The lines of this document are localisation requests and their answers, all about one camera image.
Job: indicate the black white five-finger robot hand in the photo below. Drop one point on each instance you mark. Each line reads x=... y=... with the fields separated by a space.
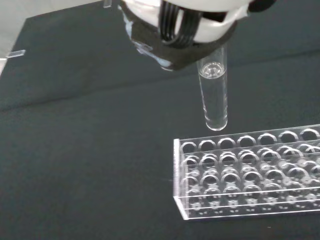
x=175 y=50

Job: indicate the clear acrylic test tube rack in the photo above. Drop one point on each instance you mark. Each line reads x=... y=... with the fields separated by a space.
x=237 y=175

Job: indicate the black bench cloth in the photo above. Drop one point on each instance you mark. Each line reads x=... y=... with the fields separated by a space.
x=75 y=150

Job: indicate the clear tape strip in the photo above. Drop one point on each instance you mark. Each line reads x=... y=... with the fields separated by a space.
x=15 y=53

